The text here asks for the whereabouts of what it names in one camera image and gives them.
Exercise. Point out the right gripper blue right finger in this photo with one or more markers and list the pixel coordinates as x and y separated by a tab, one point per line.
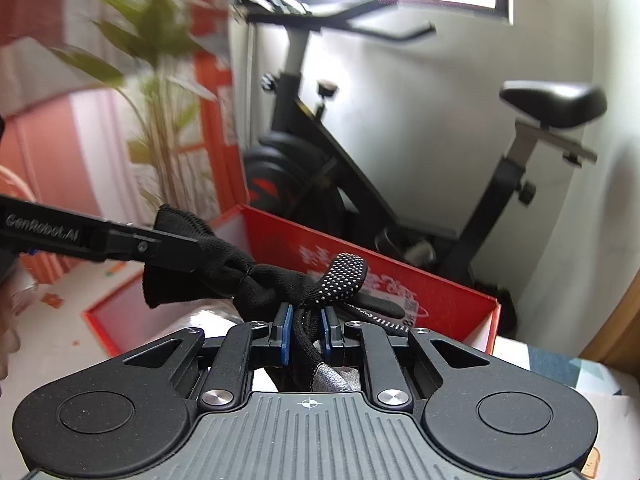
332	341

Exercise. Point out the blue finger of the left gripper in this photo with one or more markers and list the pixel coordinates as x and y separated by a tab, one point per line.
126	242

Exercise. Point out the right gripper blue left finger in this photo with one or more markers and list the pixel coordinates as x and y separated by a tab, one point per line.
281	330

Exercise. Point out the white plastic pouch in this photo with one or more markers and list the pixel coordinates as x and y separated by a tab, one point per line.
216	323

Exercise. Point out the black dotted grip glove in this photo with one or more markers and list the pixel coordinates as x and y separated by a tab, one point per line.
257	290

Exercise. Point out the left hand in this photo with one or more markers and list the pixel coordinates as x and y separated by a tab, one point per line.
17	293

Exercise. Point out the printed white table mat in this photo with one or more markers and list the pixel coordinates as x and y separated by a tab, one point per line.
97	311

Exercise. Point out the pink orange printed curtain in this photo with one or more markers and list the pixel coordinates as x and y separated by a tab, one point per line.
117	107

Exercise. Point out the black exercise bike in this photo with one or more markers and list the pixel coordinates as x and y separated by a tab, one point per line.
425	123

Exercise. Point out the brown wooden door frame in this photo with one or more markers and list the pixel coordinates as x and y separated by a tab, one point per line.
609	319

